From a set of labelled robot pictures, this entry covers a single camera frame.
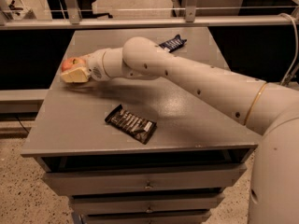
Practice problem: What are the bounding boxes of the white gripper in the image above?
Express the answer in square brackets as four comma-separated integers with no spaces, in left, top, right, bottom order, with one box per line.
[60,49,110,83]

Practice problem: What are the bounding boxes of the red apple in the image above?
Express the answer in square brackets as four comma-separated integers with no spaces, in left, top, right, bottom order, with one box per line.
[62,57,85,72]

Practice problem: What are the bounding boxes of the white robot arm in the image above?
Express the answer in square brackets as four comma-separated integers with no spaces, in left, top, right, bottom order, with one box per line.
[61,37,299,224]

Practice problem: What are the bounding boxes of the dark chocolate rxbar wrapper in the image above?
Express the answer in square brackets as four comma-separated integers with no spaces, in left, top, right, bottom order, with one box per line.
[105,105,157,145]

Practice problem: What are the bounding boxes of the blue rxbar wrapper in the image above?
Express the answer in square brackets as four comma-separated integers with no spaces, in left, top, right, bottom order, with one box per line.
[160,35,187,53]

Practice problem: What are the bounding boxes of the grey metal railing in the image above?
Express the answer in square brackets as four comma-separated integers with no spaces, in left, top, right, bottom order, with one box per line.
[0,0,299,30]

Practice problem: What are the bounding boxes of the grey drawer cabinet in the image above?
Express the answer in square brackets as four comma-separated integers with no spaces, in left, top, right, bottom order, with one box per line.
[20,27,263,224]

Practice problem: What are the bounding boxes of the middle grey drawer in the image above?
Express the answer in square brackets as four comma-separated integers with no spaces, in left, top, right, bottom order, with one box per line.
[70,192,224,215]

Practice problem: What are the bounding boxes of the grey drawer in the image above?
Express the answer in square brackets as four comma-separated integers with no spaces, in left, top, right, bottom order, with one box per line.
[70,192,224,215]
[84,210,211,224]
[43,163,247,196]

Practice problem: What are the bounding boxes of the top grey drawer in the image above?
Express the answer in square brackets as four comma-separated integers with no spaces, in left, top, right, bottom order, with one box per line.
[43,163,247,196]

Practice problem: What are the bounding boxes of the bottom grey drawer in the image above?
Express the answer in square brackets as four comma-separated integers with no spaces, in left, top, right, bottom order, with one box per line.
[84,210,211,224]

